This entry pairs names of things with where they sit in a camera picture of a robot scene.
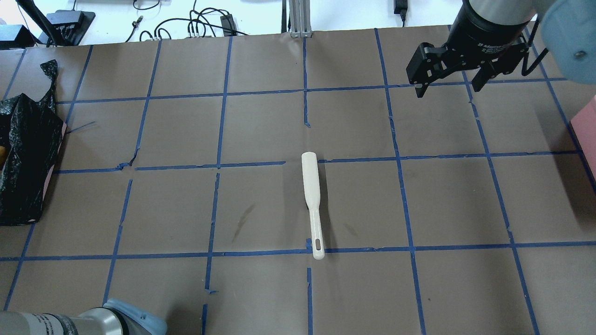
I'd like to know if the black power strip box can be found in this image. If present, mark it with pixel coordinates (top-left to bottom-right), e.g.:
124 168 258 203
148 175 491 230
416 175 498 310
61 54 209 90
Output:
46 9 96 45

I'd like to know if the aluminium frame post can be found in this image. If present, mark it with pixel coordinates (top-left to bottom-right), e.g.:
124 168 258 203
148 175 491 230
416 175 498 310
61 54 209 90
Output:
289 0 312 38

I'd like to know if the pink bin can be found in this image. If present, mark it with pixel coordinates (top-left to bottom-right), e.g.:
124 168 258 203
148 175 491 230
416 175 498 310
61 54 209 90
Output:
571 95 596 178

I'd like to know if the black power adapter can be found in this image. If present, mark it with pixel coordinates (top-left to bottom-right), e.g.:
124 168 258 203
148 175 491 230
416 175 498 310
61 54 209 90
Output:
221 13 238 36

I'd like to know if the brown bread roll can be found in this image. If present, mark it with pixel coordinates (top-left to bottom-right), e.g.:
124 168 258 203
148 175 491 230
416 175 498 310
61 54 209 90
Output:
0 146 8 168

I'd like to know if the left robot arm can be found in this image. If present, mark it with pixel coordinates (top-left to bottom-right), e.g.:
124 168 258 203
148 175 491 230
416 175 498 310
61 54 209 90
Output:
0 298 168 335

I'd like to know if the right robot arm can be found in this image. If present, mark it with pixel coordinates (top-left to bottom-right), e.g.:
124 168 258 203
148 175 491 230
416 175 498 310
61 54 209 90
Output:
406 0 596 98

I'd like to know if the black trash bag bin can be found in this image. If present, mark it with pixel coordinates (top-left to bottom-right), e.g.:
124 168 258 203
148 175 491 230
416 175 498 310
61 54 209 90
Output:
0 60 66 227

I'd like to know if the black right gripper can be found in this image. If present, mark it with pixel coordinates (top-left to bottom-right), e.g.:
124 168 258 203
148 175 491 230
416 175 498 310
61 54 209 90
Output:
406 12 528 98

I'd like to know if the black cables bundle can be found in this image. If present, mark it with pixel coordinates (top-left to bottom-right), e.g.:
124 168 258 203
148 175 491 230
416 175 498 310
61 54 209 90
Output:
123 0 250 43

